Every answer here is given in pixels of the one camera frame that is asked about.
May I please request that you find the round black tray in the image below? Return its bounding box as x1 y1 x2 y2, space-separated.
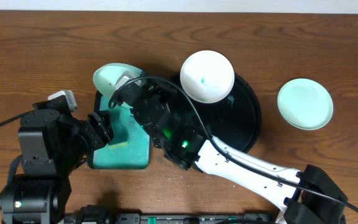
166 72 262 154

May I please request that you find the rectangular tray with green water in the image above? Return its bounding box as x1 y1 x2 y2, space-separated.
88 92 151 170

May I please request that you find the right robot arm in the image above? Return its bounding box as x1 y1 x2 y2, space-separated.
109 77 347 223

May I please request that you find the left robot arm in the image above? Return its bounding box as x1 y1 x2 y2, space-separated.
0 109 114 223

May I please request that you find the pale green plate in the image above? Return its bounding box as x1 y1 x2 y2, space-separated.
93 63 143 110
277 78 334 131

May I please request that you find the white plate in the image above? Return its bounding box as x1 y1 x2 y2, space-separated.
180 50 235 104

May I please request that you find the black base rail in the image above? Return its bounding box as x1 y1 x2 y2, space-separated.
61 205 275 224

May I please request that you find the green and yellow sponge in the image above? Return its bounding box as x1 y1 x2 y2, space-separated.
108 124 129 149

